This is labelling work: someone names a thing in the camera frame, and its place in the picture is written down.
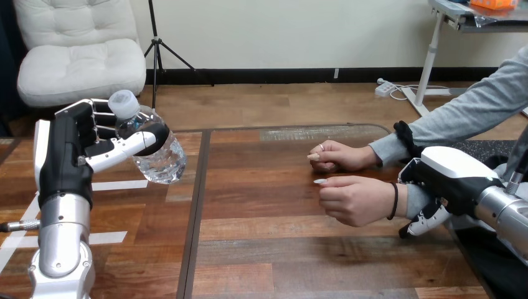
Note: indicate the white desk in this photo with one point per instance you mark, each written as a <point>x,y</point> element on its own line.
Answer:
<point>429,62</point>

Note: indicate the black tripod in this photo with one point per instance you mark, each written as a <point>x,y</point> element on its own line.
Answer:
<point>156,49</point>

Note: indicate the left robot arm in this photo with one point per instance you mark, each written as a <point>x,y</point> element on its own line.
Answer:
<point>64,239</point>

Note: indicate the person's hand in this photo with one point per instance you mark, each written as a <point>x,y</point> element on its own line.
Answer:
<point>344,157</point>
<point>359,200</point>

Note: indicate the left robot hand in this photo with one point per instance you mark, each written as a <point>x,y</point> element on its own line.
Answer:
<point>62,165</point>

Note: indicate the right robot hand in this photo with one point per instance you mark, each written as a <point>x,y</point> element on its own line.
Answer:
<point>453,181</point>

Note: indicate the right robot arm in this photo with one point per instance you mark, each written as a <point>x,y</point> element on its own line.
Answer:
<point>505,214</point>

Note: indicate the clear water bottle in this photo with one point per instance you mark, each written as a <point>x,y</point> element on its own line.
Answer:
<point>159,159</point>

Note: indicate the white power strip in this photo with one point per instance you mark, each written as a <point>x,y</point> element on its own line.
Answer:
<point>384,88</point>

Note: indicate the orange thing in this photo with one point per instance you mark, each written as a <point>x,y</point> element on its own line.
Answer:
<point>495,3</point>

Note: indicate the white cushioned chair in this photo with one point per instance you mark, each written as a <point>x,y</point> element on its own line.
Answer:
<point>78,62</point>

